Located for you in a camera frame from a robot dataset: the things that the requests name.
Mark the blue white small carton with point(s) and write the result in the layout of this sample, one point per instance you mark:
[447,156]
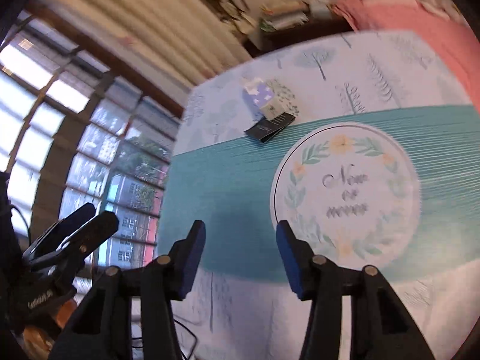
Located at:
[262,99]

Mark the tree pattern tablecloth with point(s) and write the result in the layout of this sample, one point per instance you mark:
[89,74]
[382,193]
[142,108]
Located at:
[380,166]

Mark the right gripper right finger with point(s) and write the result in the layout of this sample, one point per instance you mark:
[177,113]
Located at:
[382,327]

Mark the pink bed sheet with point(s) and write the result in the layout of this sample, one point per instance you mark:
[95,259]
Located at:
[456,44]

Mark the black folded packet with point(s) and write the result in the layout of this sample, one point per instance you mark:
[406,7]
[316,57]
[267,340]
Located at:
[265,130]

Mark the person's left hand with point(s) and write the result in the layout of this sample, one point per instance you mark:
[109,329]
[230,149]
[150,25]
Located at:
[39,338]

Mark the cream curtain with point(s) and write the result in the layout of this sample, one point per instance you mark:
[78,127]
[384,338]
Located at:
[182,38]

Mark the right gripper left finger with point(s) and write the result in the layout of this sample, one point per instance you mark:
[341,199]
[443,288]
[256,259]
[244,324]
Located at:
[100,328]

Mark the stack of books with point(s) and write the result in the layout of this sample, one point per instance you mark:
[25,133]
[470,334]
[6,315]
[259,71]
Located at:
[283,14]

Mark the window with grille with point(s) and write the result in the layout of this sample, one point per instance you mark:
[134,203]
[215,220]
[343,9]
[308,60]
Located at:
[79,124]

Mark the wooden nightstand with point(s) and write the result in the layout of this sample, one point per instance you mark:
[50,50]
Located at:
[260,42]

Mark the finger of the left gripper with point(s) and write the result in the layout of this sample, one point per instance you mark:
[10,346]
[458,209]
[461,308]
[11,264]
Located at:
[81,243]
[53,237]

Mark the white plush toy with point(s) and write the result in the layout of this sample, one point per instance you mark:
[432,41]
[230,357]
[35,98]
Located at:
[446,9]

